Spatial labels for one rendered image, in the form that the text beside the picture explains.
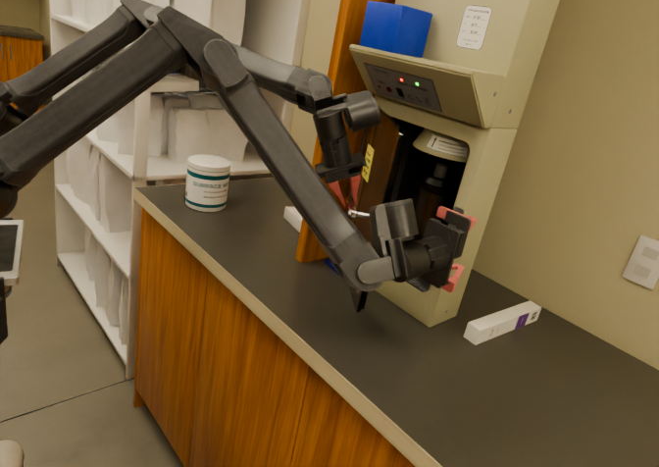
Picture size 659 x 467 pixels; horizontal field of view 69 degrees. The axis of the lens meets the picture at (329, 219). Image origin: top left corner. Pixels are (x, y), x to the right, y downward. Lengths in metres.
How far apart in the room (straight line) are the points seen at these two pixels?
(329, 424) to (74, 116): 0.75
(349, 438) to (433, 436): 0.21
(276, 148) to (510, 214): 0.91
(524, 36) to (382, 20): 0.27
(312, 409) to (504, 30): 0.85
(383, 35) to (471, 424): 0.76
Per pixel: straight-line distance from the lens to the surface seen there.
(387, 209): 0.75
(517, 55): 1.02
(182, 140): 2.04
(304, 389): 1.11
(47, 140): 0.77
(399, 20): 1.03
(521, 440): 0.98
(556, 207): 1.43
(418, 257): 0.76
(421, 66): 0.97
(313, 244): 1.30
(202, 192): 1.52
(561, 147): 1.42
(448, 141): 1.10
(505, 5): 1.03
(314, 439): 1.14
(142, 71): 0.76
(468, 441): 0.92
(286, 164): 0.72
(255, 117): 0.73
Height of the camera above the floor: 1.53
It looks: 21 degrees down
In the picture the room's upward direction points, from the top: 11 degrees clockwise
